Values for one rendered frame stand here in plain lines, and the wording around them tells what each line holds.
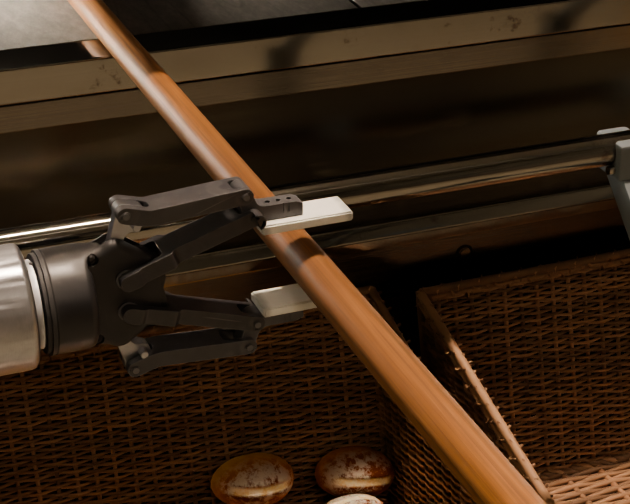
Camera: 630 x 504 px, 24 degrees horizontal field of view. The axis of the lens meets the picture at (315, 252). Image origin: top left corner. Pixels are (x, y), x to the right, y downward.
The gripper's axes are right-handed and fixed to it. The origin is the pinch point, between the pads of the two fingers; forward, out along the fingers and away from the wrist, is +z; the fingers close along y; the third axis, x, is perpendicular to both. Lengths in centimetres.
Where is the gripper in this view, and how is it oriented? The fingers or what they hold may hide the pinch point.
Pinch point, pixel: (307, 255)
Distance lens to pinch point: 107.3
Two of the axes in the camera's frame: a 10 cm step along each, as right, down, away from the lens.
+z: 9.3, -1.7, 3.2
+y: 0.0, 8.9, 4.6
